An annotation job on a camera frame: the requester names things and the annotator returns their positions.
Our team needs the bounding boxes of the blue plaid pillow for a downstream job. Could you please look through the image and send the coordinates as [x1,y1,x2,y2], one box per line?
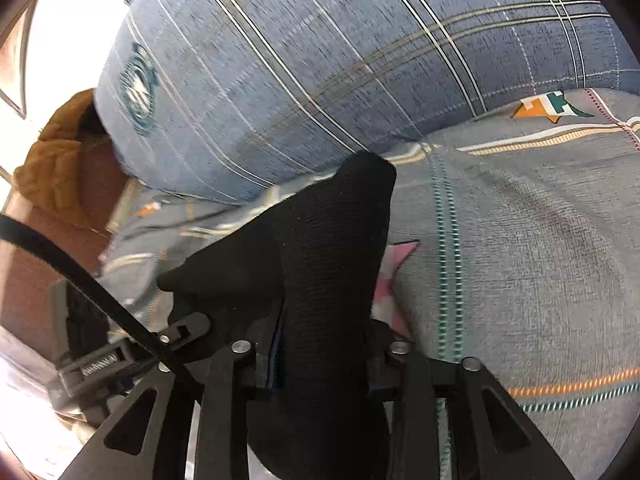
[95,0,640,206]

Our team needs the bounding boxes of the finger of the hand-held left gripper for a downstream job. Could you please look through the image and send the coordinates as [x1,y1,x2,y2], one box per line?
[57,312,212,386]

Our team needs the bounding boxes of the brown fleece cloth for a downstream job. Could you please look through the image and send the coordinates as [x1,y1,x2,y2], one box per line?
[12,89,126,233]

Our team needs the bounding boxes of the black pants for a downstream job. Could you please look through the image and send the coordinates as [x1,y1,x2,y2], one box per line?
[157,152,398,480]

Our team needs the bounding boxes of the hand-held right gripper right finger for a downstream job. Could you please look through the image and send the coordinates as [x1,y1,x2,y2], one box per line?
[367,320,576,480]

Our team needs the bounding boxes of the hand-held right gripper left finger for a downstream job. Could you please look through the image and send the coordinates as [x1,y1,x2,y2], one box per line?
[59,320,283,480]

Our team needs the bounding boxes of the brown wooden headboard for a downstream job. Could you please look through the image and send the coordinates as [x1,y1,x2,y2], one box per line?
[0,150,136,361]

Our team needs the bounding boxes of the grey star-print blanket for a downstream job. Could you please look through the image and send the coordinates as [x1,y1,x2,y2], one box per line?
[97,87,640,480]

